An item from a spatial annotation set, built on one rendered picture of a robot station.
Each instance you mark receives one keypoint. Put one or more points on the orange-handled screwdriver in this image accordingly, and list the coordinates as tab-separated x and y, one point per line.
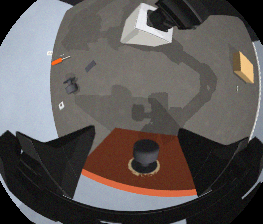
58	60

